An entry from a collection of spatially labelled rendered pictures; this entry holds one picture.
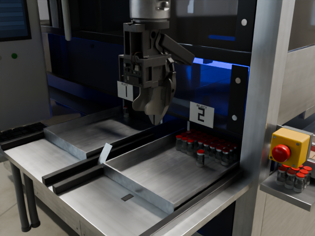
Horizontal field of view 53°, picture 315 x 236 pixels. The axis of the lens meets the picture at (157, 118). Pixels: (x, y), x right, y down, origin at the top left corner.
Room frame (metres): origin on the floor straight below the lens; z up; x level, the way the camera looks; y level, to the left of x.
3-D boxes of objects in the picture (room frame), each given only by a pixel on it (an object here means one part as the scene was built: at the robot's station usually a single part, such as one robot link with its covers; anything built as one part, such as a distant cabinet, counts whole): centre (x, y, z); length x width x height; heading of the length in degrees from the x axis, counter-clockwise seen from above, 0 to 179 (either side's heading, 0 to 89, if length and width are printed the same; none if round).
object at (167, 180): (0.78, -0.06, 0.90); 0.34 x 0.26 x 0.04; 135
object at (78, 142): (1.02, 0.18, 0.90); 0.34 x 0.26 x 0.04; 135
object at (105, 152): (0.77, 0.19, 0.91); 0.14 x 0.03 x 0.06; 134
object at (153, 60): (0.61, 0.02, 1.23); 0.09 x 0.08 x 0.12; 136
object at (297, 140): (0.69, -0.32, 0.99); 0.08 x 0.07 x 0.07; 135
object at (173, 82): (0.61, -0.01, 1.17); 0.05 x 0.02 x 0.09; 46
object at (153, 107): (0.60, 0.01, 1.13); 0.06 x 0.03 x 0.09; 136
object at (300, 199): (0.71, -0.36, 0.87); 0.14 x 0.13 x 0.02; 135
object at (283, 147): (0.66, -0.29, 0.99); 0.04 x 0.04 x 0.04; 45
